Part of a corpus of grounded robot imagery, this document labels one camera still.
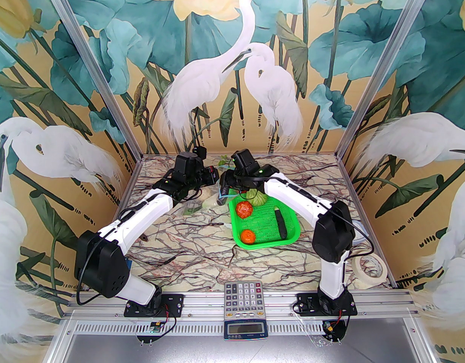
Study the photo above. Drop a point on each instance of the green cabbage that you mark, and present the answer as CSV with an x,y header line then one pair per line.
x,y
255,199

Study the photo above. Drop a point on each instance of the clear zip-top bag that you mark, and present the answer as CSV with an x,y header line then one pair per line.
x,y
207,200

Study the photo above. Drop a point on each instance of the red tomato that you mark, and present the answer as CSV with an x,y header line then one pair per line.
x,y
244,209

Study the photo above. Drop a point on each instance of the green plastic mesh basket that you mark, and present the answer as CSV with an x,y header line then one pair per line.
x,y
266,229

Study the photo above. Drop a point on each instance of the dark purple eggplant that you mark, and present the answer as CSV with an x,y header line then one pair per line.
x,y
280,223

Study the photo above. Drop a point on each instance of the orange tangerine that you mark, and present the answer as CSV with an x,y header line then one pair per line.
x,y
247,236

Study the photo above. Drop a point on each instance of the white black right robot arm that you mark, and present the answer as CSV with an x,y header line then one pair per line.
x,y
292,195

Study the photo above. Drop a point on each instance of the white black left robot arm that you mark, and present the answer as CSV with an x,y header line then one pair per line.
x,y
149,210

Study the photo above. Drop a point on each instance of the small blue box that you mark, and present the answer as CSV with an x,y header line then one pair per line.
x,y
128,263

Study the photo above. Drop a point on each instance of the grey desk calculator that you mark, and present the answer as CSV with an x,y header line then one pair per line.
x,y
243,301

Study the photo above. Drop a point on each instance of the masking tape roll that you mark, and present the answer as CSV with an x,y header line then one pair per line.
x,y
356,269

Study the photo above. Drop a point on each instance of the small green circuit board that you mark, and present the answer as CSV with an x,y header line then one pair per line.
x,y
155,328

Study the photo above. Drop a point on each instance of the perforated metal panel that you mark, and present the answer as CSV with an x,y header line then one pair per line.
x,y
179,348

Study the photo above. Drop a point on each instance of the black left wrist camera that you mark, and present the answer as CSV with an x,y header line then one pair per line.
x,y
199,152

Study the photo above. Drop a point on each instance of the aluminium table side rail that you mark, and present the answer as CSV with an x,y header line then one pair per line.
x,y
352,187

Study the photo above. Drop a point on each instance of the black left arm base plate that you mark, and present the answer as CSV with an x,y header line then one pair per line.
x,y
173,303

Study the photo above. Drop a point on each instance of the aluminium frame rail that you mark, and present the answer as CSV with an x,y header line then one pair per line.
x,y
202,304

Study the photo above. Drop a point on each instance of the aluminium frame post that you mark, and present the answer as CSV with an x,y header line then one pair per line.
x,y
98,74
382,66

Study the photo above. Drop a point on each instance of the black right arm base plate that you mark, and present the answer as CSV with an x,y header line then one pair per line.
x,y
304,304

